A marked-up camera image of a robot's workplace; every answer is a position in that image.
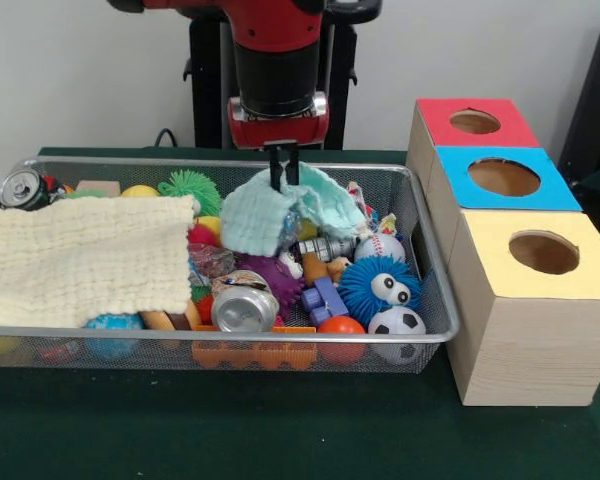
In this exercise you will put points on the crushed silver can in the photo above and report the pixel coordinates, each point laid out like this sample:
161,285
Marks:
242,310

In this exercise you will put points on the dark green table cloth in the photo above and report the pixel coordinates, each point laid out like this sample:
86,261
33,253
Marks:
280,430

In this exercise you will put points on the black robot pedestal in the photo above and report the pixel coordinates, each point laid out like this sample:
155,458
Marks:
207,100

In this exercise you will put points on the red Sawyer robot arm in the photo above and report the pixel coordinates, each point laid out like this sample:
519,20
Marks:
275,50

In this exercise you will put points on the small baseball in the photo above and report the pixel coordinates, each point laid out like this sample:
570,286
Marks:
380,247

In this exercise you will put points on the wooden box with three holes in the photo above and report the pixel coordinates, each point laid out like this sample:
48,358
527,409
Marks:
530,340

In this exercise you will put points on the orange ball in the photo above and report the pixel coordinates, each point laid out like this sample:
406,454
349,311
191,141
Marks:
341,326

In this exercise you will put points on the blue toy car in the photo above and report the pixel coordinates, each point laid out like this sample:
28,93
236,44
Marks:
325,302

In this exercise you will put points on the cream waffle cloth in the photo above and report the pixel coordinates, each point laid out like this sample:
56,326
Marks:
80,260

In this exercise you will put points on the blue spiky toy with eyes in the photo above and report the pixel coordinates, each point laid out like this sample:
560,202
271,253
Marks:
360,287

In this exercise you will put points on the green spiky ball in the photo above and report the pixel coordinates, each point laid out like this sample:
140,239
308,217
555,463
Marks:
190,186

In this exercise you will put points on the small soccer ball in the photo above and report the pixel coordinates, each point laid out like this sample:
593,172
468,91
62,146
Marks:
397,320

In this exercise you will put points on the mint waffle cloth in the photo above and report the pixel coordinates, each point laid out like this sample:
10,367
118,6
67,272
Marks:
250,225

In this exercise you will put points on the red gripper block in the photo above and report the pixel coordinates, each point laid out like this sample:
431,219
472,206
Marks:
280,132

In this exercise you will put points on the clear mesh bin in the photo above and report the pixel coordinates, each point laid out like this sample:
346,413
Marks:
155,357

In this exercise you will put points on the red white patterned cloth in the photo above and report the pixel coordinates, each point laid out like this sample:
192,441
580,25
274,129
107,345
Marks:
356,191

